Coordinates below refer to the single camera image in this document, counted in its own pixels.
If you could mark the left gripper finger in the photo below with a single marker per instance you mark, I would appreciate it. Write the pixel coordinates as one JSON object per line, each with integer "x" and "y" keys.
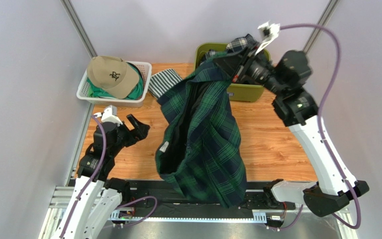
{"x": 140, "y": 132}
{"x": 137, "y": 125}

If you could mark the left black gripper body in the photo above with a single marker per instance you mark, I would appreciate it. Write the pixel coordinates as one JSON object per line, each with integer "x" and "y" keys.
{"x": 125, "y": 137}

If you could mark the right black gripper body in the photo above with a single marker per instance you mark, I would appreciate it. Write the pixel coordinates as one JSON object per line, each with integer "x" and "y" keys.
{"x": 240, "y": 66}

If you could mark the green plaid skirt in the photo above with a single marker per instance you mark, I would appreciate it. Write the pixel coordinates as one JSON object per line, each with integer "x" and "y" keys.
{"x": 199, "y": 156}

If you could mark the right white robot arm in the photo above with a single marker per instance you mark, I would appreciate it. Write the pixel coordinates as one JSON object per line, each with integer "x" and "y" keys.
{"x": 335, "y": 187}

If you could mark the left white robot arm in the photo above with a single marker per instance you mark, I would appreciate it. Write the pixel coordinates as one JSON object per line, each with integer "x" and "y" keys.
{"x": 95, "y": 196}

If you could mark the grey white plaid skirt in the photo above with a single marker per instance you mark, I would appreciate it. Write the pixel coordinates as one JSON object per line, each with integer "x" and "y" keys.
{"x": 240, "y": 43}

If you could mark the olive green plastic tub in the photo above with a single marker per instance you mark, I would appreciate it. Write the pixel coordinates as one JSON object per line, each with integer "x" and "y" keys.
{"x": 236, "y": 92}

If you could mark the striped folded cloth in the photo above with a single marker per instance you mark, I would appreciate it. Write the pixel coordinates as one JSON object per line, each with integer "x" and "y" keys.
{"x": 162, "y": 81}

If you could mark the green garment in basket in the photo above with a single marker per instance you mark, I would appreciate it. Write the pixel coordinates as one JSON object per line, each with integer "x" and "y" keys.
{"x": 137, "y": 91}

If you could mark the beige baseball cap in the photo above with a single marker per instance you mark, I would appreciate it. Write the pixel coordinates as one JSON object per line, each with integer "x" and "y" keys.
{"x": 113, "y": 75}

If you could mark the white plastic basket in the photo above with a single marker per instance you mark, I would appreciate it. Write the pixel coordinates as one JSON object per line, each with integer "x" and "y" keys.
{"x": 146, "y": 70}

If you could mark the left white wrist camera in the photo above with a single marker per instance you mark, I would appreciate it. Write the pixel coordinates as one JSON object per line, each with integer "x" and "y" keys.
{"x": 109, "y": 114}

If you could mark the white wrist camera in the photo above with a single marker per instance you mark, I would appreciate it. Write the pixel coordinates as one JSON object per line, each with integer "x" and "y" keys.
{"x": 109, "y": 114}
{"x": 268, "y": 32}

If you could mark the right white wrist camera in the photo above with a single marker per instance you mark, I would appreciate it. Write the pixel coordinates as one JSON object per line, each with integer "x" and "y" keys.
{"x": 268, "y": 32}

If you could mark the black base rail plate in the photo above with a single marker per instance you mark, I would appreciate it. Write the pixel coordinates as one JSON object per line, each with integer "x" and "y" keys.
{"x": 160, "y": 200}

